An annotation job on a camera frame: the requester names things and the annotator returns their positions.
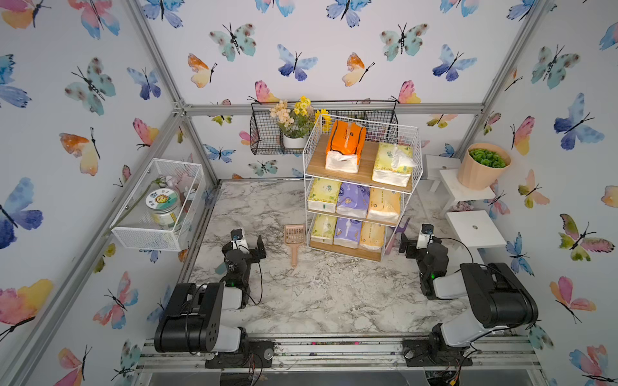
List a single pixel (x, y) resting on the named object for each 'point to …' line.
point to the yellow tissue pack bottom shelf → (372, 235)
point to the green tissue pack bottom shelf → (323, 229)
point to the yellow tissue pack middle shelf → (384, 206)
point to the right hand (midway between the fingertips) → (419, 232)
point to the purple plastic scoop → (397, 229)
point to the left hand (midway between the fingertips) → (250, 235)
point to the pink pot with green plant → (481, 166)
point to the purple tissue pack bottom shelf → (348, 232)
